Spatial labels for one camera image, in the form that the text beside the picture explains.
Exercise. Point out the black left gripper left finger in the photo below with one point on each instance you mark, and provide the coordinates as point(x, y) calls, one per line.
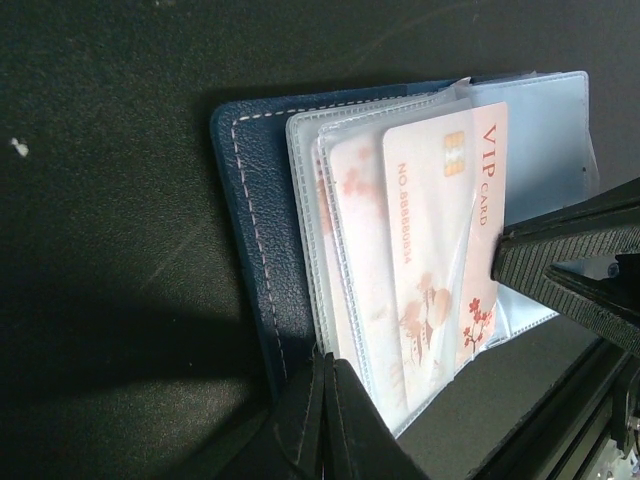
point(287, 445)

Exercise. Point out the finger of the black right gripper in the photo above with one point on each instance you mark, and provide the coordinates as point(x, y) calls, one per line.
point(528, 256)

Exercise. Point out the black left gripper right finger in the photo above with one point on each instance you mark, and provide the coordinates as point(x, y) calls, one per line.
point(357, 442)

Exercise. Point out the white pink VIP card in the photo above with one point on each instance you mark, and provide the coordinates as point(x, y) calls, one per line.
point(445, 183)

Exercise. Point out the navy blue card holder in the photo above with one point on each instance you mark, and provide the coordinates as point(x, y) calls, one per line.
point(276, 186)

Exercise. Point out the pink blossom card in sleeve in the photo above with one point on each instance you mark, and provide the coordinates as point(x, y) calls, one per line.
point(356, 192)

